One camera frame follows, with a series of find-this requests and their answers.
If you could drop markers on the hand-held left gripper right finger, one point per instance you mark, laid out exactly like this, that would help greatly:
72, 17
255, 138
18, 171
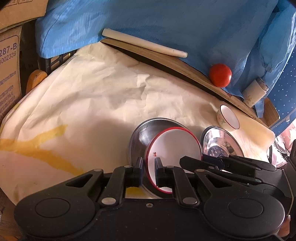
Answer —
158, 172

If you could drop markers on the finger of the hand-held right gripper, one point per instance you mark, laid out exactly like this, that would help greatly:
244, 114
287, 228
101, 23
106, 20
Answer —
196, 164
249, 163

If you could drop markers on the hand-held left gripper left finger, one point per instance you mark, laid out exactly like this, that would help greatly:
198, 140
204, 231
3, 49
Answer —
139, 171

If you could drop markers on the white ceramic bowl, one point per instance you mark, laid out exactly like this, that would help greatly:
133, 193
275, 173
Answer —
229, 115
175, 150

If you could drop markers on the steel bowl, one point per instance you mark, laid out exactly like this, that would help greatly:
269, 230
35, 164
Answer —
219, 141

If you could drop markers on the pink printed bedding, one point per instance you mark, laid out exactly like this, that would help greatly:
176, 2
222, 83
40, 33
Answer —
281, 141

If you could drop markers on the white thermos bottle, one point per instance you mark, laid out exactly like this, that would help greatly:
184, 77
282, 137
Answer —
253, 93

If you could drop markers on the blue dotted cloth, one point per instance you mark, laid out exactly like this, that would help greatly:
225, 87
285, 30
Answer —
285, 92

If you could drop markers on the cream tablecloth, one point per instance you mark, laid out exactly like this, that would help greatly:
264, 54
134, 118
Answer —
81, 104

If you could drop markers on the red tomato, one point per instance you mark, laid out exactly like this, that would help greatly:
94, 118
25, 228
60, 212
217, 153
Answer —
220, 75

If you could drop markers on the white rolling stick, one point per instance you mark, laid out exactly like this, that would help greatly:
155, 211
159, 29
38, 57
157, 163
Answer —
143, 42

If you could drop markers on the black plastic crate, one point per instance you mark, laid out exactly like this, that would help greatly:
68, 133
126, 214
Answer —
55, 63

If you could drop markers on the orange wooden chair back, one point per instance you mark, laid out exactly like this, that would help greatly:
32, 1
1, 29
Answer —
37, 80

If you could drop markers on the light blue coat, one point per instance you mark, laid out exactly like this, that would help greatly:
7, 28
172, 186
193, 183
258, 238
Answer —
161, 20

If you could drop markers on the closed cardboard box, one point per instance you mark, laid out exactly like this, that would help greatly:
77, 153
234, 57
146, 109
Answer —
9, 69

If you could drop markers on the open cardboard box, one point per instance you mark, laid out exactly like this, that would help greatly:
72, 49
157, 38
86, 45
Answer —
20, 11

